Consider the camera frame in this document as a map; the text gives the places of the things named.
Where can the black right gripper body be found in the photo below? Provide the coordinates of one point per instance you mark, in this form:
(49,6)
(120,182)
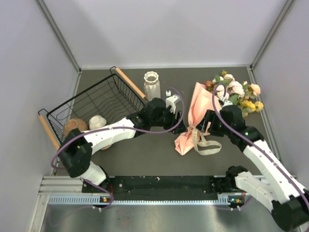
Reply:
(217,126)

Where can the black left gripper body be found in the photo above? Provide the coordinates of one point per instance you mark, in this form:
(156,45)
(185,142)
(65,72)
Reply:
(166,120)

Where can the cream printed ribbon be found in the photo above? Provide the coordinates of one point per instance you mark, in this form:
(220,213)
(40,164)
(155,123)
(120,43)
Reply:
(202,146)

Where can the mixed artificial flower bunch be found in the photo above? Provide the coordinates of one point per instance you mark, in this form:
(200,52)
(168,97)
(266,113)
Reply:
(243,95)

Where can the pink wrapping paper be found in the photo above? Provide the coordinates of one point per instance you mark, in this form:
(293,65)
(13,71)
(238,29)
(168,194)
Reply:
(201,101)

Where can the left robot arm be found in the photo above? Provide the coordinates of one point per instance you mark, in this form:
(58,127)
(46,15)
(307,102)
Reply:
(76,151)

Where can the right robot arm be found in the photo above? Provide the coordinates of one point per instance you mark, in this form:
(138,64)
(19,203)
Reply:
(283,196)

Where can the white ribbed ceramic vase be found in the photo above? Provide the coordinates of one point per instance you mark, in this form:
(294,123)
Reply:
(152,85)

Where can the white ceramic bowl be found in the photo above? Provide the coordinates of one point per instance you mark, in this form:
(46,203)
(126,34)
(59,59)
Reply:
(97,122)

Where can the brown glass jar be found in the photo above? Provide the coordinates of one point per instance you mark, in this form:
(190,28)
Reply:
(75,123)

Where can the black wire basket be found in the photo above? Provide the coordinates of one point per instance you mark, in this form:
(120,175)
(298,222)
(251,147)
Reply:
(112,96)

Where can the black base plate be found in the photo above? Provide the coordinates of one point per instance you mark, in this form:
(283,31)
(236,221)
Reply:
(207,183)

